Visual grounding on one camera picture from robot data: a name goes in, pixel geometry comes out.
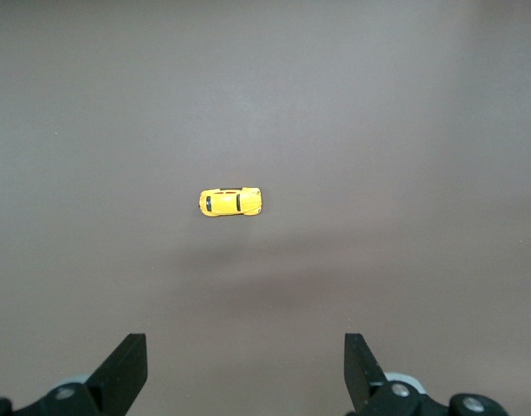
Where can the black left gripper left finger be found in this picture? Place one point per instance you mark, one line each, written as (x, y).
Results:
(118, 372)

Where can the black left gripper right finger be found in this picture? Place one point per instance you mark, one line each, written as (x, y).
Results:
(364, 377)

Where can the yellow beetle toy car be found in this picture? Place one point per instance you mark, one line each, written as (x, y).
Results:
(224, 203)

